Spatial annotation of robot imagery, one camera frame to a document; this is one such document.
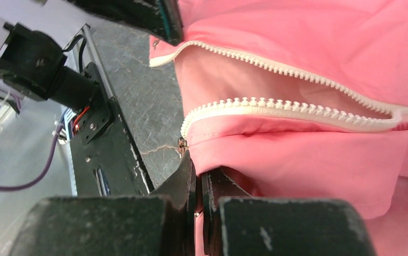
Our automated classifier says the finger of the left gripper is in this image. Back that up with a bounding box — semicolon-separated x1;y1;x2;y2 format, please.
69;0;184;46

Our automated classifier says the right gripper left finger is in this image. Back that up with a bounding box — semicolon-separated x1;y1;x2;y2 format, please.
10;151;196;255

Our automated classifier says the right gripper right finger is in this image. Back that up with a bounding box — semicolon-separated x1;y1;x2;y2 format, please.
201;169;375;255

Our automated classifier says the pink zip-up jacket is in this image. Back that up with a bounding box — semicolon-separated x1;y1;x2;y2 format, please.
149;1;408;255

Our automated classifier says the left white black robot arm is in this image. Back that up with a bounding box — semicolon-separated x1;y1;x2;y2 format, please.
0;1;184;111

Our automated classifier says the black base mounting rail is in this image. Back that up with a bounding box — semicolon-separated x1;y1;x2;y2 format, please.
68;25;154;197

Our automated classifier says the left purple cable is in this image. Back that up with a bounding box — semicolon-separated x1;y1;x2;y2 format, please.
0;122;65;193

